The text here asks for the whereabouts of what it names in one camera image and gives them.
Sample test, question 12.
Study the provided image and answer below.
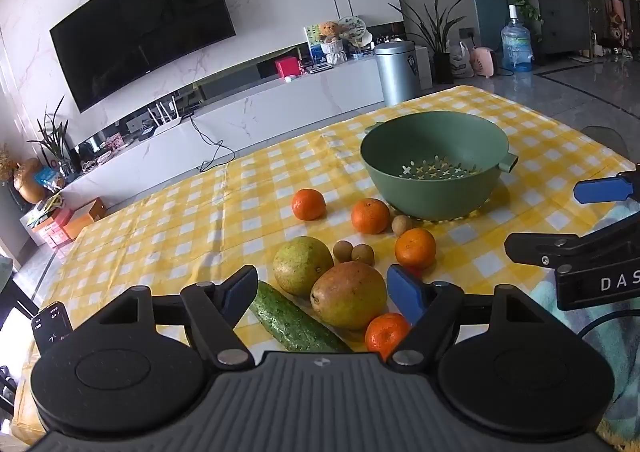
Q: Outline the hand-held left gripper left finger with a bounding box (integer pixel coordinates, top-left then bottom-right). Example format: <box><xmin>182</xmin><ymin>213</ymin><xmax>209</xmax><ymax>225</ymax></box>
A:
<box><xmin>99</xmin><ymin>265</ymin><xmax>259</xmax><ymax>368</ymax></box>

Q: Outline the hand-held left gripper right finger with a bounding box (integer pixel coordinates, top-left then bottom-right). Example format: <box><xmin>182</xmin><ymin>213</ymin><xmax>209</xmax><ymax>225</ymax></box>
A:
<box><xmin>386</xmin><ymin>263</ymin><xmax>549</xmax><ymax>366</ymax></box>

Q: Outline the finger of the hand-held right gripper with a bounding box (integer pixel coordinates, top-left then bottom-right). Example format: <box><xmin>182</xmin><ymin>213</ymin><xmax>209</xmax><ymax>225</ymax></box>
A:
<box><xmin>573</xmin><ymin>163</ymin><xmax>640</xmax><ymax>205</ymax></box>
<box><xmin>504</xmin><ymin>215</ymin><xmax>640</xmax><ymax>278</ymax></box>

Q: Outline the orange mandarin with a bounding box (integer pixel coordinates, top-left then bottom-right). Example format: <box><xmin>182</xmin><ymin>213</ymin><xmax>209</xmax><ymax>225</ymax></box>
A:
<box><xmin>394</xmin><ymin>227</ymin><xmax>437</xmax><ymax>270</ymax></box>
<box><xmin>351</xmin><ymin>199</ymin><xmax>391</xmax><ymax>234</ymax></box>
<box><xmin>364</xmin><ymin>313</ymin><xmax>412</xmax><ymax>354</ymax></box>
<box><xmin>292</xmin><ymin>189</ymin><xmax>327</xmax><ymax>221</ymax></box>

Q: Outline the green cucumber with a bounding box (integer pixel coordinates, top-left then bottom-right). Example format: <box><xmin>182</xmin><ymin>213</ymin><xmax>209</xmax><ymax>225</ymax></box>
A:
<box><xmin>248</xmin><ymin>281</ymin><xmax>353</xmax><ymax>354</ymax></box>

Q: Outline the green-yellow mango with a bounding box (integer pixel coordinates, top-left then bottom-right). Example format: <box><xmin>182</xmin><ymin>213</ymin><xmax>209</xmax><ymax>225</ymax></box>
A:
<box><xmin>273</xmin><ymin>236</ymin><xmax>335</xmax><ymax>297</ymax></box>

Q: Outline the green colander bowl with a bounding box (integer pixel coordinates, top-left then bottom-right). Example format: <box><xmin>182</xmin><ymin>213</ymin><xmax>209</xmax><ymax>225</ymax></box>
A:
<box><xmin>360</xmin><ymin>111</ymin><xmax>519</xmax><ymax>223</ymax></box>

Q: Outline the grey chair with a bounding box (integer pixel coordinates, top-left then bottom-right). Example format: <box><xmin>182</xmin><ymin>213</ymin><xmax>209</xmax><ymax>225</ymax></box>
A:
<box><xmin>580</xmin><ymin>125</ymin><xmax>631</xmax><ymax>158</ymax></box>

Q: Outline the light teal cloth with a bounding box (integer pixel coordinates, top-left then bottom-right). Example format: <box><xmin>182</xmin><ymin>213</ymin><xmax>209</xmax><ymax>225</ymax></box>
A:
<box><xmin>530</xmin><ymin>277</ymin><xmax>640</xmax><ymax>438</ymax></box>

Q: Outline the yellow checked tablecloth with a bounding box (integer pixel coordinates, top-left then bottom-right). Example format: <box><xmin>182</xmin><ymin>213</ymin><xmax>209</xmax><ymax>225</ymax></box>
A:
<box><xmin>12</xmin><ymin>85</ymin><xmax>640</xmax><ymax>443</ymax></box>

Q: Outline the blue water jug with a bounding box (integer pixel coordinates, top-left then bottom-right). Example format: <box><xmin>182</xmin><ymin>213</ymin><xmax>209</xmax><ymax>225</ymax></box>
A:
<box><xmin>501</xmin><ymin>5</ymin><xmax>534</xmax><ymax>74</ymax></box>

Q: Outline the orange cardboard box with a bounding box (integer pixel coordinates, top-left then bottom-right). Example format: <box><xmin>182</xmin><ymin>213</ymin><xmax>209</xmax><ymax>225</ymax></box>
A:
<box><xmin>60</xmin><ymin>197</ymin><xmax>108</xmax><ymax>240</ymax></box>

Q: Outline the pink small heater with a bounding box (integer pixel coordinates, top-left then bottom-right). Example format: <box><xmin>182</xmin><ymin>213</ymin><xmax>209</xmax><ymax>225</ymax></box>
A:
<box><xmin>469</xmin><ymin>46</ymin><xmax>496</xmax><ymax>78</ymax></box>

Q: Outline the stuffed toy figure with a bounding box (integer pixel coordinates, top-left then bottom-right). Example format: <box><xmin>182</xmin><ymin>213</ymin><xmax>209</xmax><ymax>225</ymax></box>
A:
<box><xmin>602</xmin><ymin>0</ymin><xmax>632</xmax><ymax>40</ymax></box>

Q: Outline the dark grey cabinet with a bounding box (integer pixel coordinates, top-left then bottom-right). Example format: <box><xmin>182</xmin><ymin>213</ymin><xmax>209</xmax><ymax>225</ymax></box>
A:
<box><xmin>527</xmin><ymin>0</ymin><xmax>593</xmax><ymax>56</ymax></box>

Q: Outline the white router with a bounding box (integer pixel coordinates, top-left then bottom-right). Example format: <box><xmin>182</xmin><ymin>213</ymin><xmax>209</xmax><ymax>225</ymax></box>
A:
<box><xmin>147</xmin><ymin>101</ymin><xmax>193</xmax><ymax>135</ymax></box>

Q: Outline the white marble television cabinet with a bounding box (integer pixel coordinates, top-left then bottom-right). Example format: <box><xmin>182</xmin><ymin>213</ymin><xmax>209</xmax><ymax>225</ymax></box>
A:
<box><xmin>50</xmin><ymin>55</ymin><xmax>386</xmax><ymax>213</ymax></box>

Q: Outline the white plastic bag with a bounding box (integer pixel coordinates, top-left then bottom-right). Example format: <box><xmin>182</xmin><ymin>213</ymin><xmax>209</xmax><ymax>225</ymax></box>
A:
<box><xmin>448</xmin><ymin>41</ymin><xmax>473</xmax><ymax>78</ymax></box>

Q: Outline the black remote control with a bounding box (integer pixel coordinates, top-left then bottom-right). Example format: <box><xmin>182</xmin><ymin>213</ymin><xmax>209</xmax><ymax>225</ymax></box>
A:
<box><xmin>31</xmin><ymin>301</ymin><xmax>75</xmax><ymax>348</ymax></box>

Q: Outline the long-leaf potted plant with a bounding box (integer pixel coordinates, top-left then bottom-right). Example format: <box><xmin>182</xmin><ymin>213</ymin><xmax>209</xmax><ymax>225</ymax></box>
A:
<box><xmin>389</xmin><ymin>0</ymin><xmax>471</xmax><ymax>86</ymax></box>

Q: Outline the silver pedal trash can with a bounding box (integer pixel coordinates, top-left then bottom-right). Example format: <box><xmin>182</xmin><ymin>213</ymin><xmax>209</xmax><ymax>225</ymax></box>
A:
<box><xmin>374</xmin><ymin>40</ymin><xmax>422</xmax><ymax>106</ymax></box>

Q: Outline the red box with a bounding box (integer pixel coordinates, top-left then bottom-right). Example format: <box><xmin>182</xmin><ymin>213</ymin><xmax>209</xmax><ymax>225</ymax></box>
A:
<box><xmin>274</xmin><ymin>56</ymin><xmax>304</xmax><ymax>79</ymax></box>

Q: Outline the golden vase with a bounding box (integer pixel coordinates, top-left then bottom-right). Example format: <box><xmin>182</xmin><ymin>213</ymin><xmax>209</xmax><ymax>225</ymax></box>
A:
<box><xmin>12</xmin><ymin>157</ymin><xmax>51</xmax><ymax>205</ymax></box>

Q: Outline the small potted plant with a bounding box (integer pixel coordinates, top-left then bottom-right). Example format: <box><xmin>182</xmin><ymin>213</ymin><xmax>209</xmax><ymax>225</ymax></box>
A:
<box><xmin>27</xmin><ymin>97</ymin><xmax>76</xmax><ymax>173</ymax></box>

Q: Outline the white knitted basket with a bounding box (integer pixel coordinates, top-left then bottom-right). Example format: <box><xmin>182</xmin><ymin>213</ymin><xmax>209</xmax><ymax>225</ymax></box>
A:
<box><xmin>320</xmin><ymin>40</ymin><xmax>348</xmax><ymax>66</ymax></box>

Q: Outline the blue-green picture card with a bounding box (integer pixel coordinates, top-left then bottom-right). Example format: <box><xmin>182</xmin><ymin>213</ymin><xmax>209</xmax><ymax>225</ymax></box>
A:
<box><xmin>304</xmin><ymin>23</ymin><xmax>326</xmax><ymax>64</ymax></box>

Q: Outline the round painted fan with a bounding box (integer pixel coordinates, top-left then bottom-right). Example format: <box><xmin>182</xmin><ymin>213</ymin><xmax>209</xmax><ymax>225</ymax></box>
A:
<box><xmin>337</xmin><ymin>16</ymin><xmax>373</xmax><ymax>49</ymax></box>

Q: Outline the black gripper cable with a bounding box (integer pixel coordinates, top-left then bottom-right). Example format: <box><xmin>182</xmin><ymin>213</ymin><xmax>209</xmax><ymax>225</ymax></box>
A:
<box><xmin>577</xmin><ymin>302</ymin><xmax>640</xmax><ymax>339</ymax></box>

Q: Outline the black power cable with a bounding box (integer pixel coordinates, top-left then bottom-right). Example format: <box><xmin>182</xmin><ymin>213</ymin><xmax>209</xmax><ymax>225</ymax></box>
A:
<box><xmin>191</xmin><ymin>115</ymin><xmax>236</xmax><ymax>173</ymax></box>

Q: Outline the black wall television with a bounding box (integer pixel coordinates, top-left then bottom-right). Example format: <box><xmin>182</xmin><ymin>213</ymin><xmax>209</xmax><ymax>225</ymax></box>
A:
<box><xmin>50</xmin><ymin>0</ymin><xmax>237</xmax><ymax>113</ymax></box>

